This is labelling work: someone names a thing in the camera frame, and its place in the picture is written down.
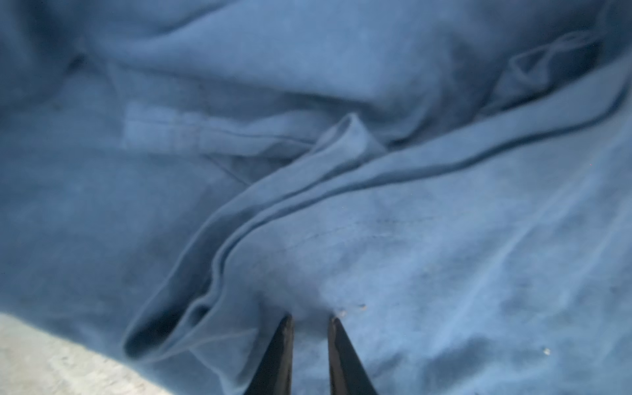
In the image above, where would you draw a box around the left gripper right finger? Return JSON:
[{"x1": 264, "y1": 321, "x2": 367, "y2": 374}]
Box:
[{"x1": 328, "y1": 317, "x2": 378, "y2": 395}]

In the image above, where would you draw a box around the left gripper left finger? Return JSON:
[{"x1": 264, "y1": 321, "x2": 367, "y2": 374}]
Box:
[{"x1": 245, "y1": 315, "x2": 295, "y2": 395}]

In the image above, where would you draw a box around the blue t-shirt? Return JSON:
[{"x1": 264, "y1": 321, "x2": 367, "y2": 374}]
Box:
[{"x1": 1, "y1": 1, "x2": 631, "y2": 394}]

